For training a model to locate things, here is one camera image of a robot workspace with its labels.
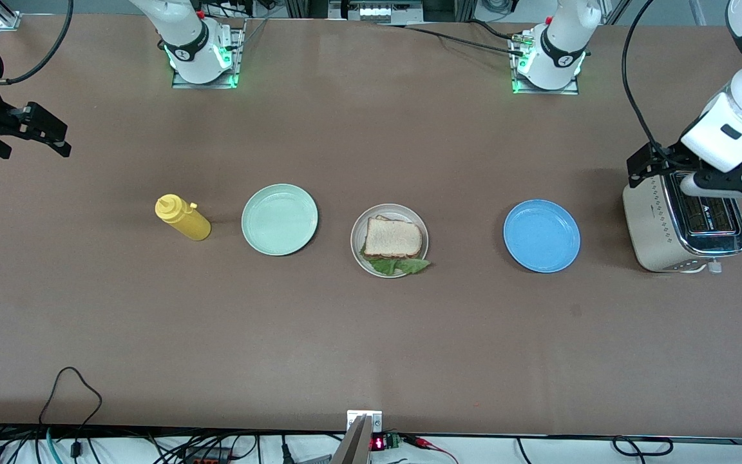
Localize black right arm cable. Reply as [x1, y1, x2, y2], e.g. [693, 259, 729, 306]
[0, 0, 75, 86]

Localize black coiled cable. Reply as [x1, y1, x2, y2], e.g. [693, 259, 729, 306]
[612, 436, 674, 457]

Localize beige round plate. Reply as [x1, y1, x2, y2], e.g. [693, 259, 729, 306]
[350, 204, 430, 279]

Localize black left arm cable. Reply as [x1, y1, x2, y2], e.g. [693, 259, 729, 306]
[622, 0, 684, 162]

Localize thick toast bread slice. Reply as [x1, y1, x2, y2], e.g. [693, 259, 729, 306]
[363, 217, 423, 258]

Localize blue round plate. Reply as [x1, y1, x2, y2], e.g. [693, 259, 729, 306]
[503, 199, 582, 273]

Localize silver metal bracket plate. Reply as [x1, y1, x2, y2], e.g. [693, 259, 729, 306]
[347, 410, 383, 434]

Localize red clip lead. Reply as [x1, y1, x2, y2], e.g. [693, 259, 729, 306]
[403, 435, 459, 464]

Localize thin black looped cable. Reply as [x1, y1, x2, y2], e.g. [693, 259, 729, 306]
[37, 366, 104, 459]

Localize yellow mustard squeeze bottle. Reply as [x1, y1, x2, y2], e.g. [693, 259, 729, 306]
[155, 193, 212, 242]

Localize black electronics box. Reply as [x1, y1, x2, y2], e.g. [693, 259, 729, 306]
[328, 0, 424, 25]

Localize long black table cable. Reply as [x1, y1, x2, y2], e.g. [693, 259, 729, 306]
[376, 23, 528, 59]

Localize mint green round plate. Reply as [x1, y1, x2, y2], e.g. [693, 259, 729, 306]
[241, 184, 319, 256]

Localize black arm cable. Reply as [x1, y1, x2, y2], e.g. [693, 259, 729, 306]
[622, 0, 684, 162]
[0, 0, 75, 86]

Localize beige chrome two-slot toaster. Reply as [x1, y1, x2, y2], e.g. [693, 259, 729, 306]
[622, 169, 742, 275]

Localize grey metal bar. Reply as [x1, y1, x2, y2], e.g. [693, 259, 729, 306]
[330, 416, 372, 464]

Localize green lettuce leaf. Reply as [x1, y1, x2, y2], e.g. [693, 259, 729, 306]
[359, 244, 432, 276]

